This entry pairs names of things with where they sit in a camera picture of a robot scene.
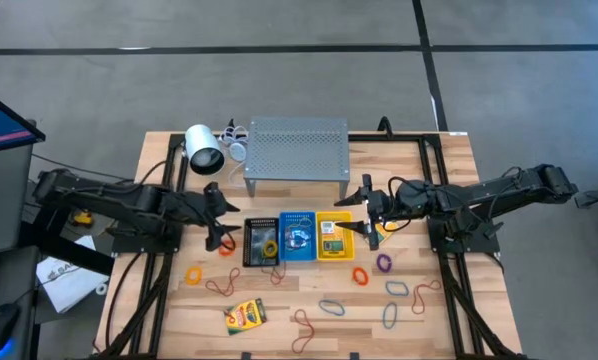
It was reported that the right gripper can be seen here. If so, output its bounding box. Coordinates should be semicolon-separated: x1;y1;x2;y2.
333;173;400;252

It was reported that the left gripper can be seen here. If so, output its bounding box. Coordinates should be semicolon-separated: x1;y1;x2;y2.
191;181;243;252

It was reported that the yellow card pack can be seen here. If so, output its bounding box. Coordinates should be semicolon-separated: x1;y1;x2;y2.
320;219;345;256
374;222;400;246

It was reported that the yellow rubber band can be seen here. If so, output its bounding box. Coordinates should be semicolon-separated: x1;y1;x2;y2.
293;213;316;236

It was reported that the black plastic basket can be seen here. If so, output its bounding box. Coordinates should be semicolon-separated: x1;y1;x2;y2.
242;215;282;268

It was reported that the yellow plastic basket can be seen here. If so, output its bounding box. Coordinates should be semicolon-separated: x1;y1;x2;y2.
315;210;356;263

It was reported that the blue plastic basket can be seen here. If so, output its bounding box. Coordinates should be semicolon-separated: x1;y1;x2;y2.
278;210;319;263

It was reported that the white cylindrical spotlight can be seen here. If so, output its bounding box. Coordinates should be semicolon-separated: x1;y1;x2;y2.
183;123;227;176

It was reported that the grey perforated metal riser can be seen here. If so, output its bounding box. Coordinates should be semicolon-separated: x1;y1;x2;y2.
242;116;351;201

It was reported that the Crayola crayon box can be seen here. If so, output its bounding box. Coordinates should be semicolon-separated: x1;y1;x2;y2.
222;297;269;336

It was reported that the large red rubber band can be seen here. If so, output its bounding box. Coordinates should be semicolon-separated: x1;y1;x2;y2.
290;308;316;355

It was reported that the yellow connector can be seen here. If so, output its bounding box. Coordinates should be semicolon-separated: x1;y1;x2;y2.
72;208;95;227

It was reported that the white paper booklet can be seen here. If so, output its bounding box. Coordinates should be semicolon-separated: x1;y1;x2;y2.
35;234;111;315

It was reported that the black stand bar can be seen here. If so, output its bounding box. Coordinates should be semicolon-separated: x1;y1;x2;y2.
18;199;115;276

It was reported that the grey cabinet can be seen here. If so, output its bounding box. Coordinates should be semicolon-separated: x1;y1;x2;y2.
0;143;35;257

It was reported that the white cable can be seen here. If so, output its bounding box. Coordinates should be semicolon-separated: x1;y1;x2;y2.
217;124;250;189

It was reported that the black aluminium table frame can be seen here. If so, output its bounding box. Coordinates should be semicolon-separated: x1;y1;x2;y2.
96;130;525;360

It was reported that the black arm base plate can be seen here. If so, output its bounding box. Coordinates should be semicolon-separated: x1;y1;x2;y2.
426;214;501;255
109;227;183;255

